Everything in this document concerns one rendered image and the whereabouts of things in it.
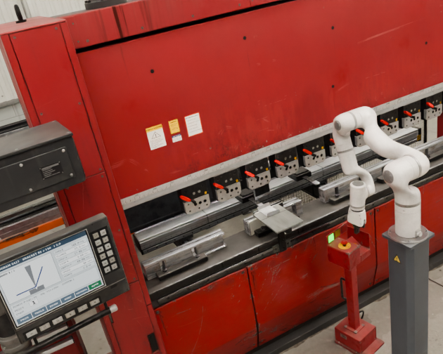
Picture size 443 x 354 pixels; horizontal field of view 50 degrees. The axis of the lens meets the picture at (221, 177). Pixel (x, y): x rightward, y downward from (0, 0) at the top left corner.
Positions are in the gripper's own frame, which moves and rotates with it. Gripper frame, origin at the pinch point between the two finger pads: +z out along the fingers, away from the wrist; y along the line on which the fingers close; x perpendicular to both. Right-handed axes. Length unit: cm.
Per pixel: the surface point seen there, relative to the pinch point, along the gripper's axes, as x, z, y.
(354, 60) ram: 39, -86, -31
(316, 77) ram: 12, -83, -38
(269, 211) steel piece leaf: -31, -13, -40
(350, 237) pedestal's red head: 2.6, 10.0, -6.1
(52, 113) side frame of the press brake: -134, -108, -52
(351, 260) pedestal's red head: -13.4, 11.0, 6.0
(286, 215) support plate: -29.3, -13.4, -27.7
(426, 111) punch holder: 96, -39, -14
